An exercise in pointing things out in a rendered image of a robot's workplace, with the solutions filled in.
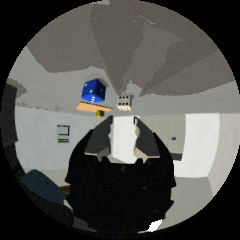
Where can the white die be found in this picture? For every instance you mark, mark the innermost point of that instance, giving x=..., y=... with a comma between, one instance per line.
x=124, y=102

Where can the blue die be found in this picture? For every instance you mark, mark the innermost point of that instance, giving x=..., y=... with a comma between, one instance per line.
x=94, y=91

